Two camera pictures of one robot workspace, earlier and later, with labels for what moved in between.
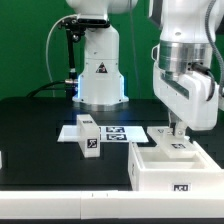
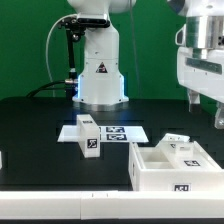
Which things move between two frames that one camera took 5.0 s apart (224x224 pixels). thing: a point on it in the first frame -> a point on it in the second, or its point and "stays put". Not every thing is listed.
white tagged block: (175, 147) -> (187, 156)
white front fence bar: (111, 204) stays put
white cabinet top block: (88, 136) stays put
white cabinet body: (153, 171) stays put
